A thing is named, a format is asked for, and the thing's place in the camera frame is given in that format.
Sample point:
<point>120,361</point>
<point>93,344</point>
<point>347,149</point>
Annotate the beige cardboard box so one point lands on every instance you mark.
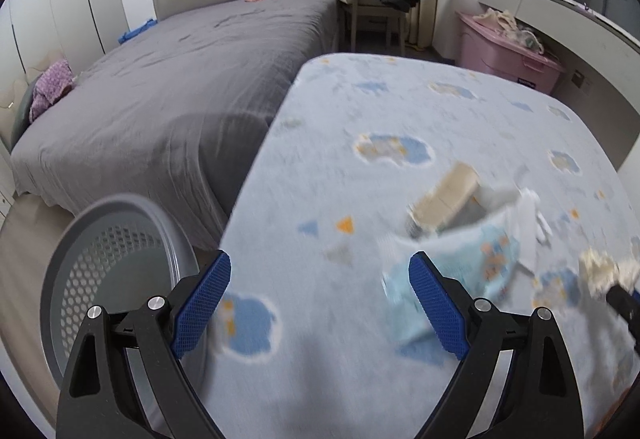
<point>450,199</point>

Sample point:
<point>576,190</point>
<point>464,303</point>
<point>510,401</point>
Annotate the pile of light clothes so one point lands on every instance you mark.
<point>510,29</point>

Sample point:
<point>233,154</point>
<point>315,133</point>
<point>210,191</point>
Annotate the purple knitted cloth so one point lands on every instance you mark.
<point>50,89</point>

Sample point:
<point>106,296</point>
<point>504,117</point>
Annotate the dark green pillow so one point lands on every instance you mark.
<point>24,114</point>

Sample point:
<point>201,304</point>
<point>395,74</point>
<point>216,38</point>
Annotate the light blue printed blanket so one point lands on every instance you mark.
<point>350,119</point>

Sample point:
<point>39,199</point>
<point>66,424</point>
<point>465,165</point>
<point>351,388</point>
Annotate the bed with grey sheet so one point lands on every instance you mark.
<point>165,94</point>

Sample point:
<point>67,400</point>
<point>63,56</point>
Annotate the pink storage box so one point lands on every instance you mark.
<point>500,61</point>

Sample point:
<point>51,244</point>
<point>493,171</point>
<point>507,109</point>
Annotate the light blue patterned cloth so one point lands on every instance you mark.
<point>490,251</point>

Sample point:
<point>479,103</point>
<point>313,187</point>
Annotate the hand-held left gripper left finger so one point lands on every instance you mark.
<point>200,309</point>

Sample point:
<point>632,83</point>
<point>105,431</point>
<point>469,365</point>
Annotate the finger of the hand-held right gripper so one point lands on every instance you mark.
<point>625,305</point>

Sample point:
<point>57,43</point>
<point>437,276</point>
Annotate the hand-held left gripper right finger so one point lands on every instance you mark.
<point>437,309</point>

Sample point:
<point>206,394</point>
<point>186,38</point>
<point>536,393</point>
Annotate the white tissue paper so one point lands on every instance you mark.
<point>525,219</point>

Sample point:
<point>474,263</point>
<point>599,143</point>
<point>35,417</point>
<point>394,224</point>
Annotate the dark wall socket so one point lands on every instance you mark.
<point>581,81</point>

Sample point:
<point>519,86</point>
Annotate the grey perforated plastic basket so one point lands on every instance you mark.
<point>75,244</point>

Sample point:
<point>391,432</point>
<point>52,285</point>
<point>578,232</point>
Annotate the white window ledge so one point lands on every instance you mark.
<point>590,49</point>

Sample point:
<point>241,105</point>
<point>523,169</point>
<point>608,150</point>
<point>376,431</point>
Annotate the cream fluffy sock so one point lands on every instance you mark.
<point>597,269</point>

